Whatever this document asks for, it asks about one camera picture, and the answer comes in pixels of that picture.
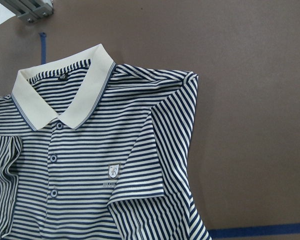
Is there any aluminium frame post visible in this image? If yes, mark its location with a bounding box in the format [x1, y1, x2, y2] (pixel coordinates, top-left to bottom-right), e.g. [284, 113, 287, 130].
[0, 0, 54, 23]

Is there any navy white striped polo shirt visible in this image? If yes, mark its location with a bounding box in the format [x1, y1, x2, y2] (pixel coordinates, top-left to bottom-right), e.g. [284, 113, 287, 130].
[0, 44, 211, 240]

